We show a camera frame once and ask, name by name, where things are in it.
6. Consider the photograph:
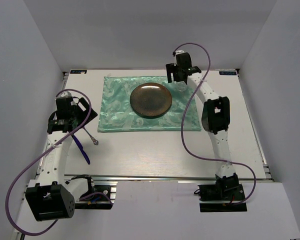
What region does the clear glass cup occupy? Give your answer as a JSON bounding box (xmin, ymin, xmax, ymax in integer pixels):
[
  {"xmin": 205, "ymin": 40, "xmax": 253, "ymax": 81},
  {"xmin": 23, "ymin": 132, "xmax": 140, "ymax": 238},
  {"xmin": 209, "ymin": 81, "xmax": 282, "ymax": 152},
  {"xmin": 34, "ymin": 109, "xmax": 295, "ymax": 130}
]
[{"xmin": 176, "ymin": 81, "xmax": 188, "ymax": 92}]

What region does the purple knife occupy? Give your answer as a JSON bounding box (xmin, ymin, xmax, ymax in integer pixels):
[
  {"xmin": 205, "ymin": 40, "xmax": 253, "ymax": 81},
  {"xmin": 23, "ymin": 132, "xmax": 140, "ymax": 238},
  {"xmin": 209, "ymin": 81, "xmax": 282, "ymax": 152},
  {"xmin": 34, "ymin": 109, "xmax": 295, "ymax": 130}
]
[{"xmin": 72, "ymin": 135, "xmax": 91, "ymax": 165}]

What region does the brown ceramic plate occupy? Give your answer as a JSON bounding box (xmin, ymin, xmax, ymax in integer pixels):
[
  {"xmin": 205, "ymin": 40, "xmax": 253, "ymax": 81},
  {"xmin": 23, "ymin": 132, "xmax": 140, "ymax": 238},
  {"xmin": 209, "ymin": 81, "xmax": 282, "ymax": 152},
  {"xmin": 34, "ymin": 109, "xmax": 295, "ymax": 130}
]
[{"xmin": 129, "ymin": 82, "xmax": 173, "ymax": 119}]

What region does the green satin cloth napkin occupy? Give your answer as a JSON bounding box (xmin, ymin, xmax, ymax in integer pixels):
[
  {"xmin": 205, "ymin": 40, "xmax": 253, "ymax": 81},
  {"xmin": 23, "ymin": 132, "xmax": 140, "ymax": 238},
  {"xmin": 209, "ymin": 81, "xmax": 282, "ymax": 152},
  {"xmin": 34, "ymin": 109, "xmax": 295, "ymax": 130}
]
[{"xmin": 97, "ymin": 76, "xmax": 193, "ymax": 133}]

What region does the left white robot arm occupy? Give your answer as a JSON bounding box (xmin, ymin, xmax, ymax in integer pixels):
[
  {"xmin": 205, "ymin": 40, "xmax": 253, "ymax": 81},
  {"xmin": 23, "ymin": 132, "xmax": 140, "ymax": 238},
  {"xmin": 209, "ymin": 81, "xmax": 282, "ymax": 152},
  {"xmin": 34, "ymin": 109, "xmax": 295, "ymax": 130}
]
[{"xmin": 25, "ymin": 96, "xmax": 98, "ymax": 222}]

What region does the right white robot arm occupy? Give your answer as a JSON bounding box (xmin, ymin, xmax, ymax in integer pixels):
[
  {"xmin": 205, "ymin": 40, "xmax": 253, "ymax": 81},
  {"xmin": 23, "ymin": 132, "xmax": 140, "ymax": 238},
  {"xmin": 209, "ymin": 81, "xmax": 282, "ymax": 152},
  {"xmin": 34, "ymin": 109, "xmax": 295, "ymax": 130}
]
[{"xmin": 166, "ymin": 50, "xmax": 239, "ymax": 202}]

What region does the right table corner sticker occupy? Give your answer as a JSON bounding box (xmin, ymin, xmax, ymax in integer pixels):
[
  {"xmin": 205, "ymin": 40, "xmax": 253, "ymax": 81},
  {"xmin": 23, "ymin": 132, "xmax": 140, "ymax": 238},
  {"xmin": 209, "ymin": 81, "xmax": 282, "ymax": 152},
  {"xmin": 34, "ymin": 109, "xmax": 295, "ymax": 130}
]
[{"xmin": 219, "ymin": 71, "xmax": 237, "ymax": 76}]

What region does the table corner sticker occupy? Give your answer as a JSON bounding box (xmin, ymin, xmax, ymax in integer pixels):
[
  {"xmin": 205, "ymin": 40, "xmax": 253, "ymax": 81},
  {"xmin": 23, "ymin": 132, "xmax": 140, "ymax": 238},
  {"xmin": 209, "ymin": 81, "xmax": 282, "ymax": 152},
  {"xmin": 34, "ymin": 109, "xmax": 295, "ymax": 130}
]
[
  {"xmin": 69, "ymin": 69, "xmax": 87, "ymax": 75},
  {"xmin": 219, "ymin": 71, "xmax": 237, "ymax": 76}
]

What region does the ornate iridescent fork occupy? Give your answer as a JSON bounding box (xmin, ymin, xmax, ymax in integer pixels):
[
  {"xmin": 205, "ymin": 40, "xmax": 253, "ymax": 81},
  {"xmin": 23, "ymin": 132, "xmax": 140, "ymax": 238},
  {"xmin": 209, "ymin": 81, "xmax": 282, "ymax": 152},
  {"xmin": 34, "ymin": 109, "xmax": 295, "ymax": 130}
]
[{"xmin": 83, "ymin": 127, "xmax": 99, "ymax": 146}]

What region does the left table corner sticker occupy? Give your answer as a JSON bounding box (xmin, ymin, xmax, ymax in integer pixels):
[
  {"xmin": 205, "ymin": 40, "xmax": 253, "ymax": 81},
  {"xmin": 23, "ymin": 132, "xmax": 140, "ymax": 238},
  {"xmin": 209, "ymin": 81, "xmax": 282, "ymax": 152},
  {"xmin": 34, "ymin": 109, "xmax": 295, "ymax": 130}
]
[{"xmin": 69, "ymin": 69, "xmax": 87, "ymax": 75}]

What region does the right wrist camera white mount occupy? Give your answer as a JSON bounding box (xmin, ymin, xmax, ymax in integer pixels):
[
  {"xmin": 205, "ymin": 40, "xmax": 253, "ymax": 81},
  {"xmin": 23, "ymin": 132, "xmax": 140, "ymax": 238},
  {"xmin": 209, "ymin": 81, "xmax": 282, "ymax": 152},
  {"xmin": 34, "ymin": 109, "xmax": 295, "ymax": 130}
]
[{"xmin": 172, "ymin": 50, "xmax": 185, "ymax": 57}]

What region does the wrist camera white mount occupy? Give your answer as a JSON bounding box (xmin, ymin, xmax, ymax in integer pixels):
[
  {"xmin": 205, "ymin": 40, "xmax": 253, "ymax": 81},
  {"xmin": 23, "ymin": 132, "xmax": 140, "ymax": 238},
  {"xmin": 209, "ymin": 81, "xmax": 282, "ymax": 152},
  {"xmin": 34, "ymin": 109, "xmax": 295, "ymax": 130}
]
[
  {"xmin": 55, "ymin": 91, "xmax": 72, "ymax": 100},
  {"xmin": 172, "ymin": 50, "xmax": 185, "ymax": 57}
]

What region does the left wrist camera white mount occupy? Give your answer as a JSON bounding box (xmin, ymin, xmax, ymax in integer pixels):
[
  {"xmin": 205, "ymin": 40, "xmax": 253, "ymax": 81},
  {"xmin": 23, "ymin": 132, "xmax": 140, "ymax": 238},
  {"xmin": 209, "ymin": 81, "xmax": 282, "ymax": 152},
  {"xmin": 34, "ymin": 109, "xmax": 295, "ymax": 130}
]
[{"xmin": 55, "ymin": 91, "xmax": 72, "ymax": 100}]

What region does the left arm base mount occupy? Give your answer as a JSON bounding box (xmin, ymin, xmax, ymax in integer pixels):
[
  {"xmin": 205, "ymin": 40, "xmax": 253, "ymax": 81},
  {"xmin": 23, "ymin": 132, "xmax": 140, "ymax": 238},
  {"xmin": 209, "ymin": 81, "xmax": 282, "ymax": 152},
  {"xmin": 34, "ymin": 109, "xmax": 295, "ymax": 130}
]
[{"xmin": 75, "ymin": 181, "xmax": 117, "ymax": 210}]

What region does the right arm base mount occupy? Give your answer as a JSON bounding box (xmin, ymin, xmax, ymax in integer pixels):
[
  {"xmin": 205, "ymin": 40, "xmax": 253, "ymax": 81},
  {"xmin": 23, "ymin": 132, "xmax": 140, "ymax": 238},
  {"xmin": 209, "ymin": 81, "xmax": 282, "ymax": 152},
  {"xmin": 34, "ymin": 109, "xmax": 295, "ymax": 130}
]
[{"xmin": 193, "ymin": 184, "xmax": 248, "ymax": 213}]

